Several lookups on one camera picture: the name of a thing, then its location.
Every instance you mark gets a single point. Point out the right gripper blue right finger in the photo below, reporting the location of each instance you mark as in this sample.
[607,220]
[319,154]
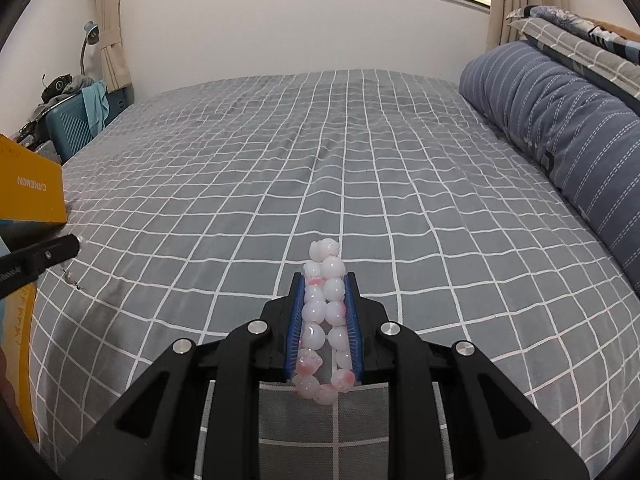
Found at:
[352,324]

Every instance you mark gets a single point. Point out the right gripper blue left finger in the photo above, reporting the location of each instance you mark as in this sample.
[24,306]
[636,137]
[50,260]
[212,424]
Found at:
[295,323]

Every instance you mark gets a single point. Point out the blue yellow cardboard shoe box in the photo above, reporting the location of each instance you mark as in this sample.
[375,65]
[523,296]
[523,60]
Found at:
[32,206]

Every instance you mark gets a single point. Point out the teal suitcase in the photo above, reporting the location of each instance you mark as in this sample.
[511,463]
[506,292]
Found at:
[67,126]

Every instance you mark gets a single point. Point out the grey checked bed sheet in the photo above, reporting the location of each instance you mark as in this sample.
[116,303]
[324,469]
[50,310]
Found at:
[197,206]

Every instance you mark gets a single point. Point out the light blue towel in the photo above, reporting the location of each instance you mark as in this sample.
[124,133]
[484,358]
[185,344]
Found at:
[96,106]

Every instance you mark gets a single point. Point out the blue desk lamp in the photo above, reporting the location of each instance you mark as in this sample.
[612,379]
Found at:
[92,37]

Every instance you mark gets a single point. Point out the blue striped rolled duvet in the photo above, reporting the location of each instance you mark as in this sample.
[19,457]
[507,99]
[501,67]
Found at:
[584,139]

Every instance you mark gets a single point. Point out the left beige curtain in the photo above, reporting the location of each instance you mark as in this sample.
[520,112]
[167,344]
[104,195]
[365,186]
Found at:
[115,70]

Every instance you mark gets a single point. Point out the grey checked pillow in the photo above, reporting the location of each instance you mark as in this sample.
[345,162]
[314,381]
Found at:
[596,51]

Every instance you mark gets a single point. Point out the wooden headboard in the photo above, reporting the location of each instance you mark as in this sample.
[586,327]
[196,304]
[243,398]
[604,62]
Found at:
[632,30]

